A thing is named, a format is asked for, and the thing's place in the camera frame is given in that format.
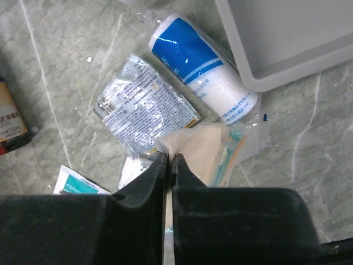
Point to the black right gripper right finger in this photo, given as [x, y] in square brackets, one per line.
[239, 225]

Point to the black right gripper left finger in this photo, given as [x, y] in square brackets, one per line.
[126, 227]

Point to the teal wipe sachet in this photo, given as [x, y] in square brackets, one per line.
[71, 182]

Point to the beige gauze packet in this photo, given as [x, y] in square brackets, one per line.
[209, 149]

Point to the clear bag with mask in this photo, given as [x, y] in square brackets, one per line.
[139, 105]

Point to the printed clear plastic packet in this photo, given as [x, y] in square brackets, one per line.
[131, 169]

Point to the brown medicine bottle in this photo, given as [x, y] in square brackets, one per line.
[14, 132]

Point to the grey divided tray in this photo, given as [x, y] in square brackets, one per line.
[277, 42]

